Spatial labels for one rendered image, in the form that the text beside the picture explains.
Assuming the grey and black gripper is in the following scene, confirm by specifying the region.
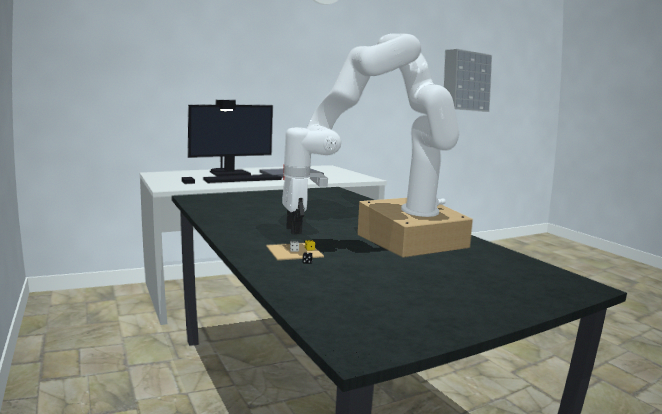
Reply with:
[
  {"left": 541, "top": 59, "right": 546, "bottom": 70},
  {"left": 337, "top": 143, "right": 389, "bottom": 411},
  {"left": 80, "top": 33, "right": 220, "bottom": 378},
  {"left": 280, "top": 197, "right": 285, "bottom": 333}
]
[{"left": 282, "top": 174, "right": 309, "bottom": 234}]

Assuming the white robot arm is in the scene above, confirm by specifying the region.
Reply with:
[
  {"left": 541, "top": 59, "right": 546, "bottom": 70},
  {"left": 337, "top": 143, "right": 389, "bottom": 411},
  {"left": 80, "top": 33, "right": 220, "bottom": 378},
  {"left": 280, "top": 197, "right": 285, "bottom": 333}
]
[{"left": 284, "top": 34, "right": 459, "bottom": 217}]

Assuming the beige square mat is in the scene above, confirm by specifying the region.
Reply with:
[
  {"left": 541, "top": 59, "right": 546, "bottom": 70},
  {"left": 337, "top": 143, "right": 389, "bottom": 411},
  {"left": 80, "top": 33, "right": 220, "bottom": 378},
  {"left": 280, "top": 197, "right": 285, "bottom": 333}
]
[{"left": 266, "top": 243, "right": 324, "bottom": 260}]

